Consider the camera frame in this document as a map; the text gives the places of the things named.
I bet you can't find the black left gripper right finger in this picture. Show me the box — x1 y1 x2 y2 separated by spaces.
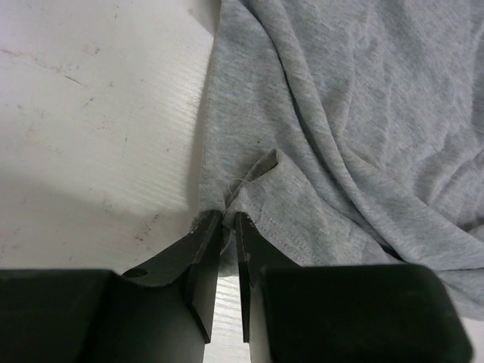
235 213 303 362

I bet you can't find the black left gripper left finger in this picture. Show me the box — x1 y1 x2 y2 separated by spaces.
109 211 222 362

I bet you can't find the grey tank top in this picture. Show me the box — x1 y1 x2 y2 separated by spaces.
200 1 483 320

